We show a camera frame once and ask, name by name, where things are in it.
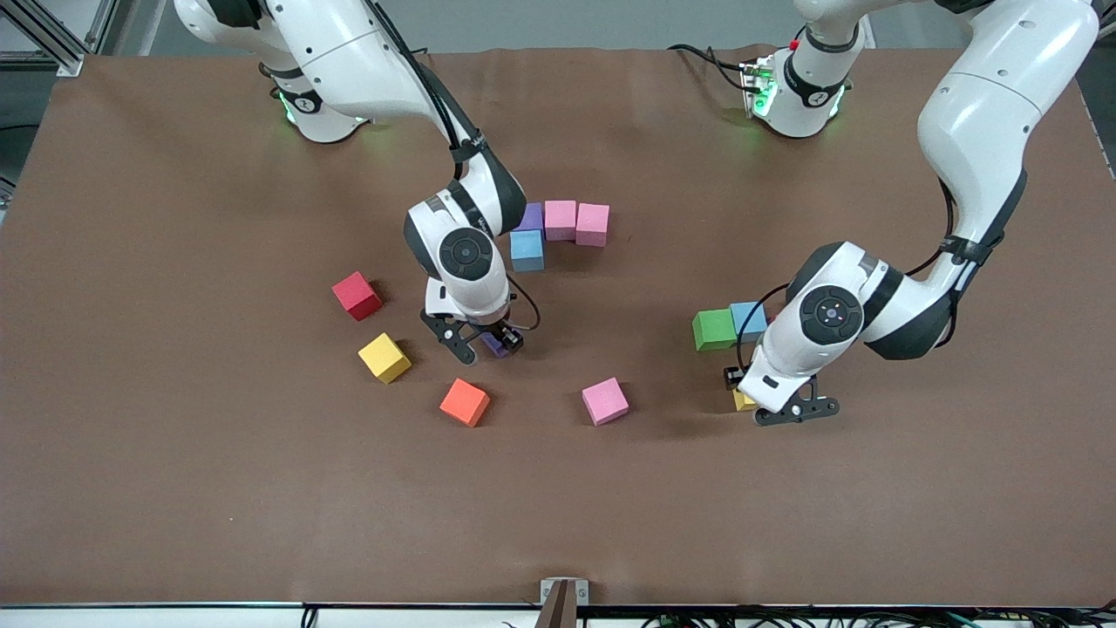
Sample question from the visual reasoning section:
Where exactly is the orange foam cube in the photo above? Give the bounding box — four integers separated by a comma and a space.
439, 378, 492, 428

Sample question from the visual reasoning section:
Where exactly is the brown table cover mat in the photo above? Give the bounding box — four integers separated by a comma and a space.
0, 44, 1116, 607

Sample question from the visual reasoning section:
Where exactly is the green foam cube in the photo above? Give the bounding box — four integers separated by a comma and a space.
691, 309, 738, 352

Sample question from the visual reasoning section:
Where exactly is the white table edge rail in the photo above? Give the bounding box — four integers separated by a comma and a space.
0, 604, 1116, 628

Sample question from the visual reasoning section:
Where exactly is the blue foam cube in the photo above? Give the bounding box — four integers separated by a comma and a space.
510, 230, 546, 273
729, 301, 770, 343

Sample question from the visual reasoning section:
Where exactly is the black left base cable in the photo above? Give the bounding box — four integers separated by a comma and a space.
667, 42, 752, 92

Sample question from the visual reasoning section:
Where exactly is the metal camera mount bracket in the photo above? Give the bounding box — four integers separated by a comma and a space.
540, 577, 590, 628

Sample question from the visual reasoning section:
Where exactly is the aluminium frame post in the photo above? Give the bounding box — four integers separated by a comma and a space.
0, 0, 119, 78
1045, 0, 1116, 68

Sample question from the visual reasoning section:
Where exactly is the red foam cube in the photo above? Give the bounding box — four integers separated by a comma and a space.
331, 270, 384, 322

